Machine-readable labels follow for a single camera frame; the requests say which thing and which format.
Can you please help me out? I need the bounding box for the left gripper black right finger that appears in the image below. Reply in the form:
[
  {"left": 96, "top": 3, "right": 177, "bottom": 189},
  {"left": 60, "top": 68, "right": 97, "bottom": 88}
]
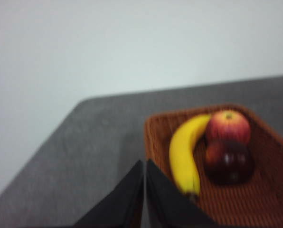
[{"left": 145, "top": 158, "right": 218, "bottom": 228}]

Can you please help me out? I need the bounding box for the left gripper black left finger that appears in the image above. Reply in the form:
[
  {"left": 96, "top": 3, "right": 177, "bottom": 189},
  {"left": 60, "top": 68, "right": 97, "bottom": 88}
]
[{"left": 72, "top": 159, "right": 145, "bottom": 228}]

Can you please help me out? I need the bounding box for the yellow banana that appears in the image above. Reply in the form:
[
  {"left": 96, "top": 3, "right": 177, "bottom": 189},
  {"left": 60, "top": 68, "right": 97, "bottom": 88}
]
[{"left": 169, "top": 114, "right": 212, "bottom": 201}]

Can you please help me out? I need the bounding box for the brown wicker basket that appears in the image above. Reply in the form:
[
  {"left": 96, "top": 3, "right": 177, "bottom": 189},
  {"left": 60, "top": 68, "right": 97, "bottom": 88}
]
[{"left": 143, "top": 103, "right": 283, "bottom": 228}]

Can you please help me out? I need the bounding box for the dark purple round fruit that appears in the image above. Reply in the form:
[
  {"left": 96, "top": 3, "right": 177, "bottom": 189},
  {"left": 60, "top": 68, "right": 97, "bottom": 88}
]
[{"left": 204, "top": 140, "right": 255, "bottom": 186}]

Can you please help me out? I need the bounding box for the red apple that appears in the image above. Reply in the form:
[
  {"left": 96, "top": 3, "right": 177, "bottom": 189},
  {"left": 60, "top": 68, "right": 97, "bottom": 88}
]
[{"left": 205, "top": 110, "right": 251, "bottom": 146}]

